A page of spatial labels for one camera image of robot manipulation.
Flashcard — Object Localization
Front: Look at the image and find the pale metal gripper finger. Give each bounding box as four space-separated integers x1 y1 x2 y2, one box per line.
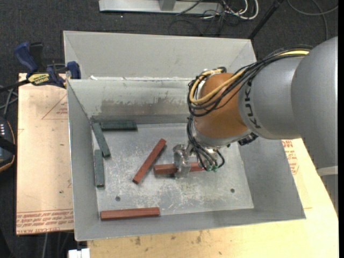
173 144 187 167
175 161 192 180

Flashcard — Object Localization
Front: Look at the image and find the red-brown block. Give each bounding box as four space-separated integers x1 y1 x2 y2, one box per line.
153 163 205 176
132 138 167 185
100 206 161 221

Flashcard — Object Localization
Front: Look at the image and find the grey metal bin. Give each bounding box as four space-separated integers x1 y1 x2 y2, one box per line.
63 30 307 242

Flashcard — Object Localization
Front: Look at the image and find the dark green flat block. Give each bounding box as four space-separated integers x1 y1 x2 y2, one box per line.
94 149 106 189
91 121 112 159
100 120 138 131

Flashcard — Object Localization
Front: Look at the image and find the brown cardboard board, red print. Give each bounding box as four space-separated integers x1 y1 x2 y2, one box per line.
16 73 314 237

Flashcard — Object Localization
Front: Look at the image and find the black cylinder on white bracket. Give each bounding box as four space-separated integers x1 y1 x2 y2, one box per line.
237 133 259 147

